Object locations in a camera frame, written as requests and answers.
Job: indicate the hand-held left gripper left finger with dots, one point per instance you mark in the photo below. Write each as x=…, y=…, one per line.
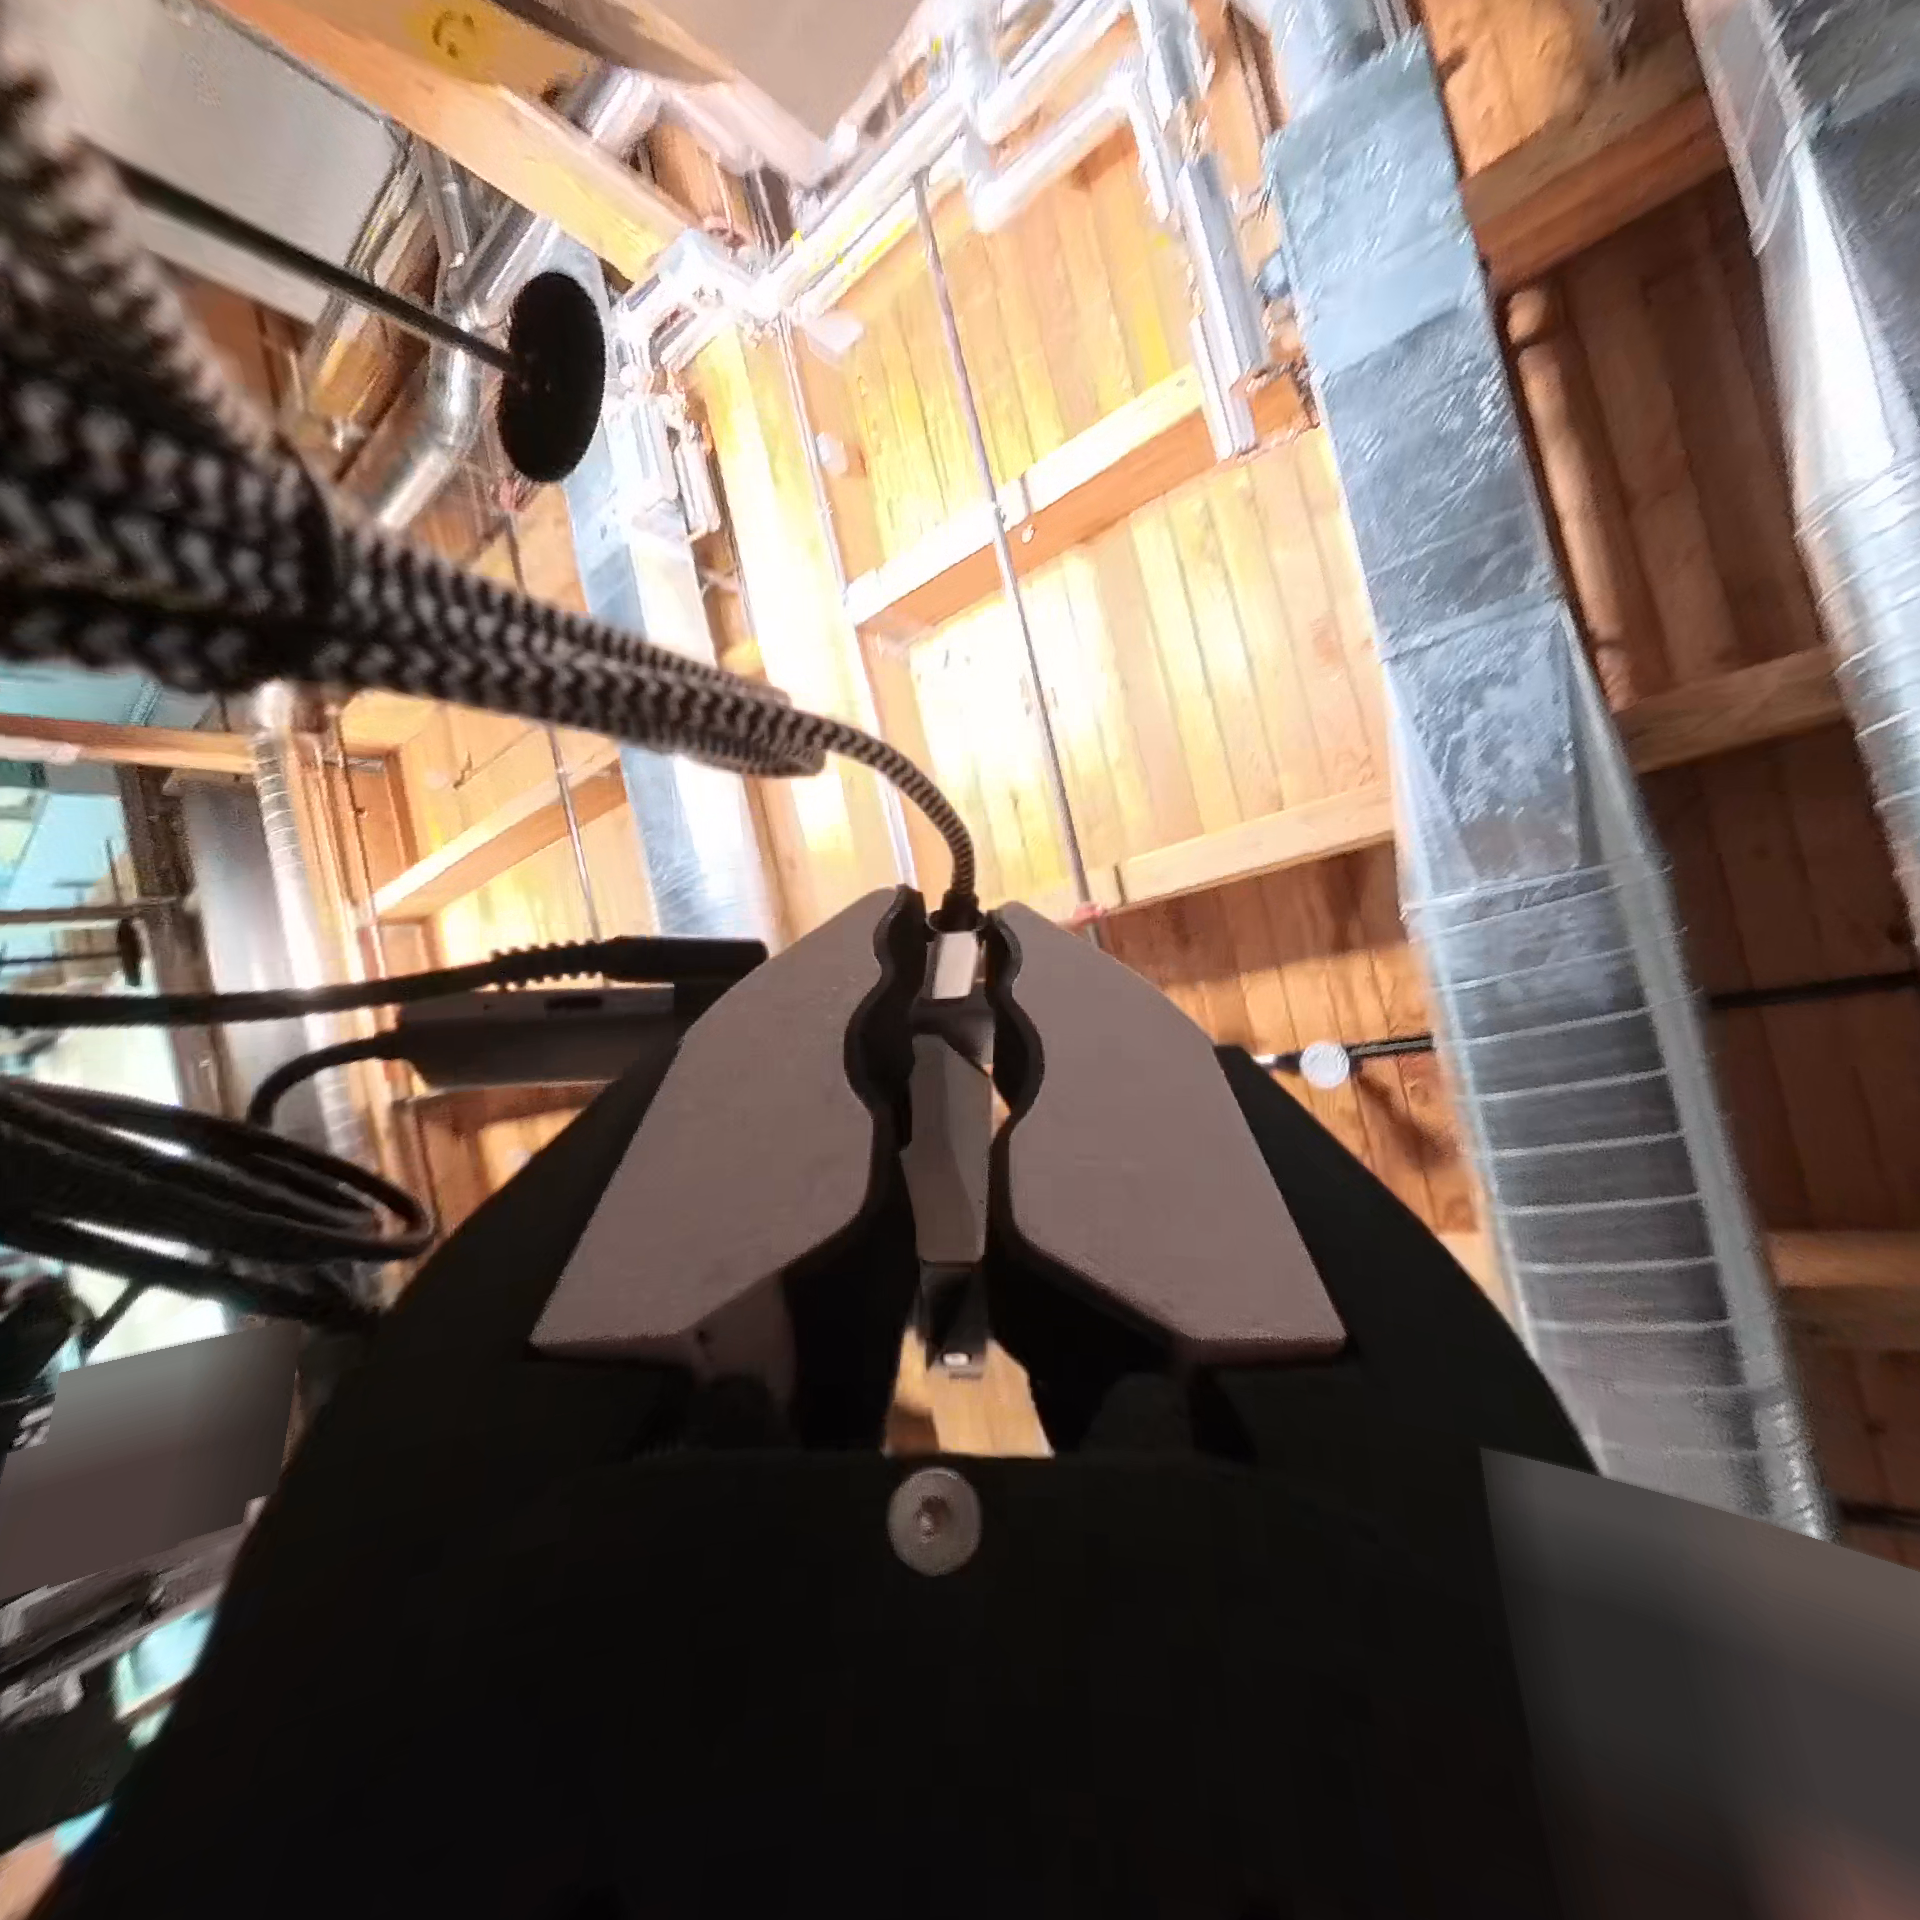
x=734, y=1185

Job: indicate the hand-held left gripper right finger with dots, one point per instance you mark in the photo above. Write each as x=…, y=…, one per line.
x=1156, y=1185

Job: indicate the small round ceiling fixture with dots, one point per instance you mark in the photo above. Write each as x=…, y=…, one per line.
x=1325, y=1065

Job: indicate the black floor lamp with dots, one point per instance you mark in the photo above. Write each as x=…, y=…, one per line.
x=557, y=376

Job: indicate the foil wrapped ceiling duct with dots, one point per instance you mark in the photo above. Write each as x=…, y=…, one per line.
x=1846, y=376
x=1501, y=676

